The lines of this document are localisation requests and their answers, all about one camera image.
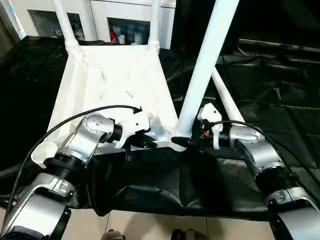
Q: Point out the red package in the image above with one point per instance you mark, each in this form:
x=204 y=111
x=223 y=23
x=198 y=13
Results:
x=113 y=33

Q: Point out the black work mat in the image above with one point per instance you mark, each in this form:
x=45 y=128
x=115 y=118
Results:
x=160 y=180

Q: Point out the white plastic table leg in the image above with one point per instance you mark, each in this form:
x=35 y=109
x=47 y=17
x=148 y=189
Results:
x=65 y=22
x=207 y=62
x=154 y=25
x=228 y=97

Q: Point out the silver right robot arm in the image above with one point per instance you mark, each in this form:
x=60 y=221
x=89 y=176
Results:
x=260 y=150

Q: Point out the white glass-door cabinet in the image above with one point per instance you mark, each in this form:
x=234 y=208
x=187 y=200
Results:
x=95 y=15

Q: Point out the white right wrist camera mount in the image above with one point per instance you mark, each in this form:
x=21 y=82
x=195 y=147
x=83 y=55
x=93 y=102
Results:
x=210 y=113

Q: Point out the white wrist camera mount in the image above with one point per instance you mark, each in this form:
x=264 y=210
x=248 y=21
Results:
x=210 y=113
x=135 y=122

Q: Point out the silver metal bar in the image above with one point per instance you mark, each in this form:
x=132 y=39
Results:
x=280 y=43

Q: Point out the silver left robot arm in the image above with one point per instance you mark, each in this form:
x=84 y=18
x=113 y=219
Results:
x=87 y=132

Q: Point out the white plastic table top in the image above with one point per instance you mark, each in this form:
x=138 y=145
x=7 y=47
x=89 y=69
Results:
x=112 y=75

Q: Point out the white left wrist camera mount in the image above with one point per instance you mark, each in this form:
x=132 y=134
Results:
x=135 y=122

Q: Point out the large black box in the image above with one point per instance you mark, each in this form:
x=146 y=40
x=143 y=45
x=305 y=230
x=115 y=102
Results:
x=190 y=22

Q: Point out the small white bottle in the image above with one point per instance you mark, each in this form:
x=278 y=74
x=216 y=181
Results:
x=121 y=39

